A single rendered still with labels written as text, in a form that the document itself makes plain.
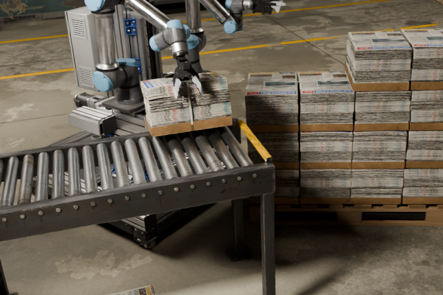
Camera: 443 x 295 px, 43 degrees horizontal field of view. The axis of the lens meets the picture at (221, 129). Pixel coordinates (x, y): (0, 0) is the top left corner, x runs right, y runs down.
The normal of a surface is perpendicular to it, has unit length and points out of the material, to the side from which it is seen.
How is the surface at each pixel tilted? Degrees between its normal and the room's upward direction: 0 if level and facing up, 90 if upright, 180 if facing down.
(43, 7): 90
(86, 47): 90
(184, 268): 0
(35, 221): 90
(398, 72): 90
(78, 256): 0
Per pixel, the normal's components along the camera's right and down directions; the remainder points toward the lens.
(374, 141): -0.10, 0.41
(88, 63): -0.62, 0.35
